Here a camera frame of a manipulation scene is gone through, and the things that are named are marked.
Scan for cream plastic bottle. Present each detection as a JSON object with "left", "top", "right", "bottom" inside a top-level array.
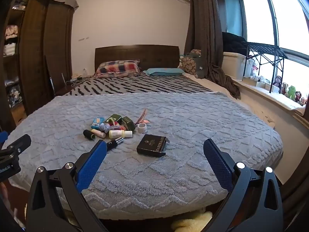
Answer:
[{"left": 109, "top": 130, "right": 133, "bottom": 139}]

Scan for colourful fuzzy hair ties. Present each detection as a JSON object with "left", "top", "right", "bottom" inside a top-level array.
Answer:
[{"left": 107, "top": 119, "right": 127, "bottom": 130}]

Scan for black folding rack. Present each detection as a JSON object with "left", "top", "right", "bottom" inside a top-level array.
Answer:
[{"left": 242, "top": 41, "right": 289, "bottom": 94}]

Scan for plaid pillow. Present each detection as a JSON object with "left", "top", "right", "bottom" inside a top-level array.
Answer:
[{"left": 94, "top": 60, "right": 141, "bottom": 78}]

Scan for blue snack packet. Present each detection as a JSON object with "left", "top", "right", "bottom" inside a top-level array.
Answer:
[{"left": 91, "top": 117, "right": 106, "bottom": 129}]

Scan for pink satin ribbon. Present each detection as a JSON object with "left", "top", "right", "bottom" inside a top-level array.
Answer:
[{"left": 135, "top": 108, "right": 150, "bottom": 124}]

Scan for patterned plush cushion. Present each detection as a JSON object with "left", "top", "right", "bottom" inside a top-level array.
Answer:
[{"left": 180, "top": 49, "right": 202, "bottom": 78}]

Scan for black coat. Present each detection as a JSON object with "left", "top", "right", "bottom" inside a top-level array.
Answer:
[{"left": 222, "top": 32, "right": 248, "bottom": 54}]

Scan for dark wooden headboard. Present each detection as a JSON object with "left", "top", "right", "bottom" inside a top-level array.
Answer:
[{"left": 94, "top": 44, "right": 180, "bottom": 77}]

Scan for yellow fluffy slippers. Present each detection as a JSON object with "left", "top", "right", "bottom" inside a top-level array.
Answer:
[{"left": 171, "top": 211, "right": 213, "bottom": 231}]

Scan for teal pillow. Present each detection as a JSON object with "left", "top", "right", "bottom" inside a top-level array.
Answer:
[{"left": 143, "top": 68, "right": 185, "bottom": 77}]

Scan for folded clothes on shelf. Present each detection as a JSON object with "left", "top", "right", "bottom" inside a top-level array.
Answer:
[{"left": 3, "top": 24, "right": 20, "bottom": 56}]

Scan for white storage box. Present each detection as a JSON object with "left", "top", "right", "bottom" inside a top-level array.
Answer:
[{"left": 222, "top": 52, "right": 252, "bottom": 81}]

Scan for black tube with silver cap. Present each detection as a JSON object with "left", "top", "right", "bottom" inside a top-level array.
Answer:
[{"left": 106, "top": 137, "right": 124, "bottom": 152}]

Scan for green bottle with label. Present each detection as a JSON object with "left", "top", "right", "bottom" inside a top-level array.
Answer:
[{"left": 105, "top": 114, "right": 122, "bottom": 124}]

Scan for grey textured blanket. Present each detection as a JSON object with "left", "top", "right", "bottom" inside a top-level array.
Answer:
[{"left": 2, "top": 91, "right": 283, "bottom": 220}]

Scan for green frog plush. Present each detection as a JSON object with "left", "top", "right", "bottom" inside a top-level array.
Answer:
[{"left": 287, "top": 85, "right": 297, "bottom": 100}]

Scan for black cardboard box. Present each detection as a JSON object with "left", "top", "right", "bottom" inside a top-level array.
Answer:
[{"left": 136, "top": 134, "right": 168, "bottom": 158}]

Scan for dark green bottle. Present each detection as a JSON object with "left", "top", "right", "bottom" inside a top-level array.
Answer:
[{"left": 122, "top": 116, "right": 136, "bottom": 131}]

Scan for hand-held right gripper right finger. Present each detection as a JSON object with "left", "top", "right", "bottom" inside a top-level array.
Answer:
[{"left": 203, "top": 138, "right": 284, "bottom": 232}]

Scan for brown monkey plush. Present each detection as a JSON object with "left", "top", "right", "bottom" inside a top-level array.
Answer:
[{"left": 272, "top": 75, "right": 284, "bottom": 94}]

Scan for teal roller blind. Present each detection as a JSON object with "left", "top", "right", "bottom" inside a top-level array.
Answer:
[{"left": 222, "top": 0, "right": 243, "bottom": 37}]

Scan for cables on nightstand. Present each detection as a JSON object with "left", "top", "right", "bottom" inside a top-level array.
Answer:
[{"left": 65, "top": 76, "right": 90, "bottom": 86}]

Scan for window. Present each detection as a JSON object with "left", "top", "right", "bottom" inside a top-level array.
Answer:
[{"left": 240, "top": 0, "right": 309, "bottom": 62}]

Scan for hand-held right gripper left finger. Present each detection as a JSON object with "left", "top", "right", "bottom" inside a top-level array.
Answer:
[{"left": 25, "top": 140, "right": 109, "bottom": 232}]

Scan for brown curtain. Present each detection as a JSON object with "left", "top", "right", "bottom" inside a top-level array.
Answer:
[{"left": 184, "top": 0, "right": 242, "bottom": 100}]

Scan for black striped blanket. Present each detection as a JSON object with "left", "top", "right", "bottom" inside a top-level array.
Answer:
[{"left": 61, "top": 72, "right": 214, "bottom": 97}]

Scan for brown wooden wardrobe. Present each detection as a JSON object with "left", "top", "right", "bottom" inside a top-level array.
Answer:
[{"left": 0, "top": 0, "right": 76, "bottom": 127}]

